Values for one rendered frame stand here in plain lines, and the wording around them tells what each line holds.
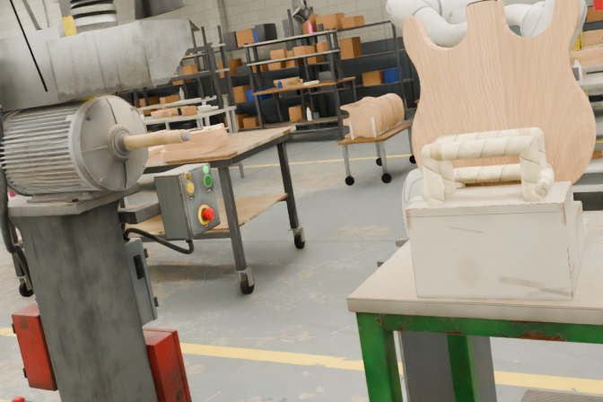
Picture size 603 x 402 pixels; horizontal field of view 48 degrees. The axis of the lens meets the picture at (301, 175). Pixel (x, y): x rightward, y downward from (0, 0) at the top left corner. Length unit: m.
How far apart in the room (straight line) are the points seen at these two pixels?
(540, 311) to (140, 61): 0.96
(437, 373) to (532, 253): 1.18
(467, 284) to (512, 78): 0.40
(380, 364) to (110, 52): 0.89
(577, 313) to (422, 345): 1.16
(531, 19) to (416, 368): 1.19
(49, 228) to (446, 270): 1.13
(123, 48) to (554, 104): 0.91
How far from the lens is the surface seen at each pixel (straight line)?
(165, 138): 1.72
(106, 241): 2.02
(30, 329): 2.18
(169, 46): 1.60
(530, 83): 1.36
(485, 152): 1.19
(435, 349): 2.30
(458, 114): 1.39
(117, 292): 2.06
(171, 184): 2.02
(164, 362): 2.20
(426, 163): 1.22
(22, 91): 1.97
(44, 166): 1.91
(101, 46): 1.62
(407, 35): 1.40
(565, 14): 1.35
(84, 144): 1.78
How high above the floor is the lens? 1.41
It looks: 10 degrees down
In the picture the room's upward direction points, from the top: 9 degrees counter-clockwise
